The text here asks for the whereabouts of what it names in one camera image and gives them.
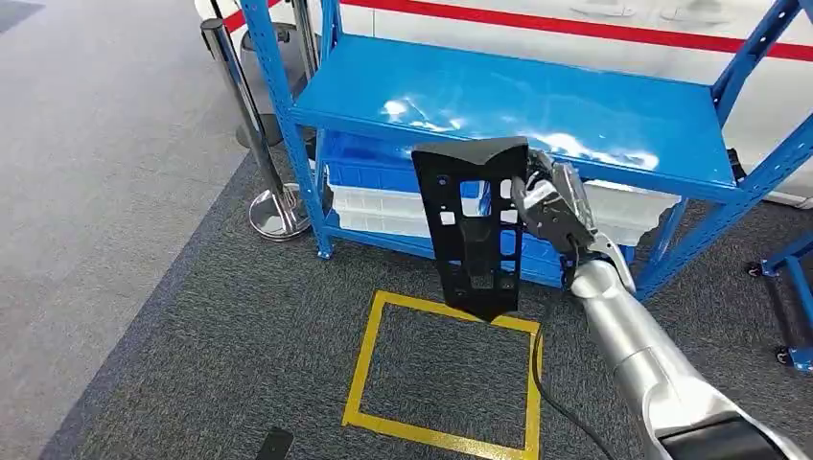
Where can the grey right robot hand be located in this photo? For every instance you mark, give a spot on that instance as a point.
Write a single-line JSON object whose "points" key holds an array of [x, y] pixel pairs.
{"points": [[556, 203]]}

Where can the black plastic panel with cutouts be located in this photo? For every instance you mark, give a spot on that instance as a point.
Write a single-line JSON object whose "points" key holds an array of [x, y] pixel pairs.
{"points": [[470, 159]]}

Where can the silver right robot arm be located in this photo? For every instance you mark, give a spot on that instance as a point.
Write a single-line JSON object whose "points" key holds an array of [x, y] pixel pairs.
{"points": [[635, 355]]}

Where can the wide white plastic crate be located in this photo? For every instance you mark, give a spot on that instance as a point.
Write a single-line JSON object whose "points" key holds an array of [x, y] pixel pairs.
{"points": [[635, 209]]}

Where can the blue metal shelf rack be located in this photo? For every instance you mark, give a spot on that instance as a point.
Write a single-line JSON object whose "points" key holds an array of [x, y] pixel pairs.
{"points": [[508, 95]]}

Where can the blue plastic crate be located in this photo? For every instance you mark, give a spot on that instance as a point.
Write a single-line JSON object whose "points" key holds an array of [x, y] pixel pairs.
{"points": [[368, 174]]}

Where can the yellow floor tape square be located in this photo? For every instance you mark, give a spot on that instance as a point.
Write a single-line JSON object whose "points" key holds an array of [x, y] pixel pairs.
{"points": [[365, 368]]}

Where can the stanchion with grey dome base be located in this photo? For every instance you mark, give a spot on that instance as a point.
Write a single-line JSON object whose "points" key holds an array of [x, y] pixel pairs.
{"points": [[267, 95]]}

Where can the chrome stanchion with flat base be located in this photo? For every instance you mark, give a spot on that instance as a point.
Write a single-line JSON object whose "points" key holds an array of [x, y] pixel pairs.
{"points": [[241, 101]]}

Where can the red stanchion belt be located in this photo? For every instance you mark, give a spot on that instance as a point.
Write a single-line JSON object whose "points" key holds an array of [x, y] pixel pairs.
{"points": [[235, 20]]}

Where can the black robot foot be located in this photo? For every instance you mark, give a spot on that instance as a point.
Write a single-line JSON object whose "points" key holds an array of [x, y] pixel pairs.
{"points": [[274, 444]]}

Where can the blue trolley frame with castors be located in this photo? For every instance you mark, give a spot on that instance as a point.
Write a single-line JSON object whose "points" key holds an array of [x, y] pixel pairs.
{"points": [[797, 298]]}

